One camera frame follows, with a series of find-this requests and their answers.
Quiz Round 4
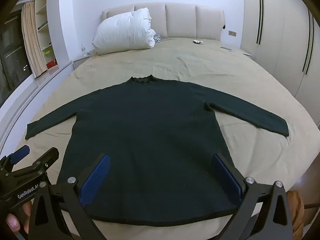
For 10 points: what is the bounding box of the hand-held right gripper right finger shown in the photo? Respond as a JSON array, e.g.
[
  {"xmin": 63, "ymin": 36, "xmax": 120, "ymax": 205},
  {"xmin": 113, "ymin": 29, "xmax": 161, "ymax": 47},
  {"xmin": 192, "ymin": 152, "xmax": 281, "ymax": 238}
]
[{"xmin": 213, "ymin": 153, "xmax": 294, "ymax": 240}]

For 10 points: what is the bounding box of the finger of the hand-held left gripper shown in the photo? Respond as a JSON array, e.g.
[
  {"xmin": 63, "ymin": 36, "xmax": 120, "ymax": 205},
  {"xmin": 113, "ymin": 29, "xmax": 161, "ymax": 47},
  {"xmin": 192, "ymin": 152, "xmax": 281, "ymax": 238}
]
[
  {"xmin": 10, "ymin": 147, "xmax": 60, "ymax": 180},
  {"xmin": 0, "ymin": 145, "xmax": 31, "ymax": 178}
]

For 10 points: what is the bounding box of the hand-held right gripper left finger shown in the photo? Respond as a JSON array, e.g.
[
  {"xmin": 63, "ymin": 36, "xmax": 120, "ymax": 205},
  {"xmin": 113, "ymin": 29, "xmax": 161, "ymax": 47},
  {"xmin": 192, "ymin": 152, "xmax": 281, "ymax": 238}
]
[{"xmin": 24, "ymin": 154, "xmax": 112, "ymax": 240}]

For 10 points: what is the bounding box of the dark green sweater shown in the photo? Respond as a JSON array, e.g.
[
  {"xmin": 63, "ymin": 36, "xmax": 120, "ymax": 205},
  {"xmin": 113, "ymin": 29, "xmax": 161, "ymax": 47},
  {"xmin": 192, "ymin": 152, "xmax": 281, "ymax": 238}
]
[{"xmin": 25, "ymin": 74, "xmax": 290, "ymax": 227}]

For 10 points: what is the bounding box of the person's left hand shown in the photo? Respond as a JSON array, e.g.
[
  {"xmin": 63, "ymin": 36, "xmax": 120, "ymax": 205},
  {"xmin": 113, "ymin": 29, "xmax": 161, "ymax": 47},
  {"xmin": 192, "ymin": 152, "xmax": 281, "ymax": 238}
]
[{"xmin": 5, "ymin": 200, "xmax": 33, "ymax": 233}]

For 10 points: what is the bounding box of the brown wooden furniture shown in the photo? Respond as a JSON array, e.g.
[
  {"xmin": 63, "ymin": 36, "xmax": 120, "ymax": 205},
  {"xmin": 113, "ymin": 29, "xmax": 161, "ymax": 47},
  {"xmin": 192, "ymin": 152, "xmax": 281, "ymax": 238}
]
[{"xmin": 286, "ymin": 190, "xmax": 306, "ymax": 240}]

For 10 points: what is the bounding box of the dark window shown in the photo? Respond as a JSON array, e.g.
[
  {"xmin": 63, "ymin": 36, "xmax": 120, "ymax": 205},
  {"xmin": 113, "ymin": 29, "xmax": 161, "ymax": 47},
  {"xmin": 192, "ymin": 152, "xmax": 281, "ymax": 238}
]
[{"xmin": 0, "ymin": 9, "xmax": 33, "ymax": 94}]

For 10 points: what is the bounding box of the beige curtain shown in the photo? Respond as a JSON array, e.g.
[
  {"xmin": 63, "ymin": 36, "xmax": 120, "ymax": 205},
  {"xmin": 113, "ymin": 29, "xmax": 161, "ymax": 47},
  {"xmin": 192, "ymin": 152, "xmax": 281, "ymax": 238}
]
[{"xmin": 21, "ymin": 1, "xmax": 45, "ymax": 78}]

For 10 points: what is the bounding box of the bed with beige sheet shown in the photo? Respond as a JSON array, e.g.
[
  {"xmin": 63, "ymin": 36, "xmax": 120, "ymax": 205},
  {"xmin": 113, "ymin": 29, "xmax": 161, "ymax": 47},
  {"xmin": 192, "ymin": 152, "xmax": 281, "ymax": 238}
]
[{"xmin": 4, "ymin": 37, "xmax": 319, "ymax": 240}]

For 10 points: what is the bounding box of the white wardrobe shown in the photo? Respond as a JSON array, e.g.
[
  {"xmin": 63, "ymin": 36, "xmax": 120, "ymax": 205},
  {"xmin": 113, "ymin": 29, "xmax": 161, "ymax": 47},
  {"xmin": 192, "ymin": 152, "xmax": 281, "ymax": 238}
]
[{"xmin": 243, "ymin": 0, "xmax": 320, "ymax": 128}]

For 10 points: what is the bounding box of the white pillow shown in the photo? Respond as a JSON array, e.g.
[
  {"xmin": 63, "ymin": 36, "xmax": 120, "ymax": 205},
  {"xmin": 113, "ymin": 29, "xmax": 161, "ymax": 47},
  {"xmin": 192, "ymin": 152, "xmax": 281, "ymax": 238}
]
[{"xmin": 92, "ymin": 7, "xmax": 157, "ymax": 56}]

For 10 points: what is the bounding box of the beige padded headboard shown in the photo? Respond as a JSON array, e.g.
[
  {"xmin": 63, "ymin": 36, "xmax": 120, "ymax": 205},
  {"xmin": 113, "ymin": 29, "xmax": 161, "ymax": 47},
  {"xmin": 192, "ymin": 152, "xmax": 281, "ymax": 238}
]
[{"xmin": 102, "ymin": 2, "xmax": 225, "ymax": 41}]

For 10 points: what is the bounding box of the white wall shelf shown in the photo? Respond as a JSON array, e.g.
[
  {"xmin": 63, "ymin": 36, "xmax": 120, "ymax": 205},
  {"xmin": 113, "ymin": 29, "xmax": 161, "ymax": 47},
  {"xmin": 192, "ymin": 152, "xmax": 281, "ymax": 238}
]
[{"xmin": 34, "ymin": 0, "xmax": 59, "ymax": 72}]

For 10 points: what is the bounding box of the black wardrobe handle pair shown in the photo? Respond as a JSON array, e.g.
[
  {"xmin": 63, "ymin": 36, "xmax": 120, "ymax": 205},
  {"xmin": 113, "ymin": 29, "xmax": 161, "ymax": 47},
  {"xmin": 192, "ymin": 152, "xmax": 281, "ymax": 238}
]
[
  {"xmin": 302, "ymin": 9, "xmax": 315, "ymax": 75},
  {"xmin": 256, "ymin": 0, "xmax": 264, "ymax": 46}
]

